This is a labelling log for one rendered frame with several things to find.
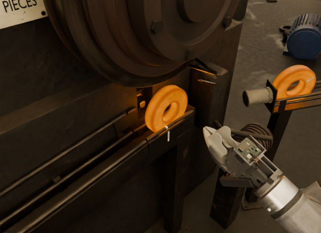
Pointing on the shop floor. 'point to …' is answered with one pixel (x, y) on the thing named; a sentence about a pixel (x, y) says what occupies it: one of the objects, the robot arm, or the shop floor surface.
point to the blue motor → (304, 37)
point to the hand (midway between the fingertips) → (206, 132)
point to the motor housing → (233, 192)
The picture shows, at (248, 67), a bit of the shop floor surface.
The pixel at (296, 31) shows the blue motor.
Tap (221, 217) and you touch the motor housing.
